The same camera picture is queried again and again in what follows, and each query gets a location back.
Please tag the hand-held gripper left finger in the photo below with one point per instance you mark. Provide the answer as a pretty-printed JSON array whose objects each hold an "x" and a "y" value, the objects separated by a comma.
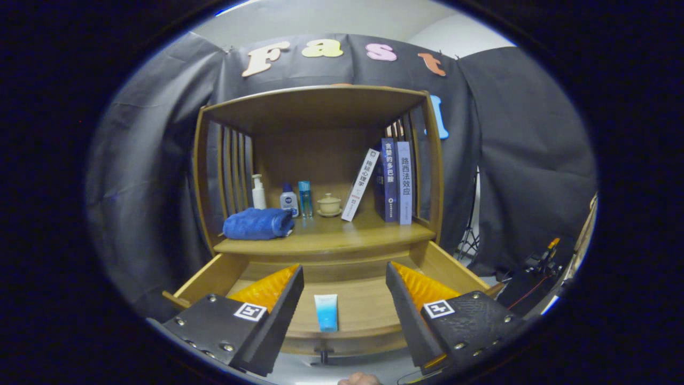
[{"x": 278, "y": 326}]

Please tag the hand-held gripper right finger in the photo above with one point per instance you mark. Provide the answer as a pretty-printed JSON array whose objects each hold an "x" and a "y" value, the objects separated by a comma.
[{"x": 411, "y": 321}]

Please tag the light blue tube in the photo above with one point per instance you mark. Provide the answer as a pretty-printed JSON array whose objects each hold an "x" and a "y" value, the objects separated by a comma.
[{"x": 326, "y": 313}]

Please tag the wooden drawer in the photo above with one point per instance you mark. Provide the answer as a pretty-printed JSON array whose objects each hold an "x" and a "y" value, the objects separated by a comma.
[{"x": 358, "y": 305}]

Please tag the wooden countertop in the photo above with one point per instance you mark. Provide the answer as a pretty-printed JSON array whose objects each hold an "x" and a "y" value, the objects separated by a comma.
[{"x": 342, "y": 235}]

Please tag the wooden cabinet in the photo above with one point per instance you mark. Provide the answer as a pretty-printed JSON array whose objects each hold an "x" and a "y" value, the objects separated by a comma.
[{"x": 315, "y": 155}]

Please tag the black tripod stand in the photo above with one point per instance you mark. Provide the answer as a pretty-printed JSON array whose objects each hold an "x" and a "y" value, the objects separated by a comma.
[{"x": 470, "y": 240}]

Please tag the blue folded towel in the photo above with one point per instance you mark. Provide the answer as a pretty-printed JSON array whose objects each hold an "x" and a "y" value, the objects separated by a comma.
[{"x": 256, "y": 223}]

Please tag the white bottle with blue cap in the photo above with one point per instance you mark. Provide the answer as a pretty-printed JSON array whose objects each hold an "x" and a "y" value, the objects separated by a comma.
[{"x": 288, "y": 203}]

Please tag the clear teal bottle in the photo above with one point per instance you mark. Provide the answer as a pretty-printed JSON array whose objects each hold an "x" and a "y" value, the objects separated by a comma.
[{"x": 305, "y": 199}]

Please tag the beige lidded teacup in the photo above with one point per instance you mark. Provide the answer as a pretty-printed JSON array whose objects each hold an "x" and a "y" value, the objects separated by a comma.
[{"x": 329, "y": 205}]

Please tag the white pump bottle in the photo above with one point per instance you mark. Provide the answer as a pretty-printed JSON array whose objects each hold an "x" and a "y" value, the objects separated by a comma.
[{"x": 259, "y": 195}]

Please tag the light purple book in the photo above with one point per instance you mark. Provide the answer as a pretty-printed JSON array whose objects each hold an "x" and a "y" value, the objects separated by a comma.
[{"x": 404, "y": 184}]

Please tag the dark blue book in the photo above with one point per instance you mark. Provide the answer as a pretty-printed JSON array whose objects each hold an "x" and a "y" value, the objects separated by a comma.
[{"x": 389, "y": 182}]

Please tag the white book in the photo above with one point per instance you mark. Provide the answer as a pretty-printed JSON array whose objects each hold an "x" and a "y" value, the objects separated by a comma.
[{"x": 360, "y": 184}]

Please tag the orange and black tool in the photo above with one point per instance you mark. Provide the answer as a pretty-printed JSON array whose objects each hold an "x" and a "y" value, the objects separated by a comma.
[{"x": 545, "y": 259}]

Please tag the beige fabric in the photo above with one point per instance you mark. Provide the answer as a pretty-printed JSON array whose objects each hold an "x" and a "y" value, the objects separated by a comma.
[{"x": 588, "y": 235}]

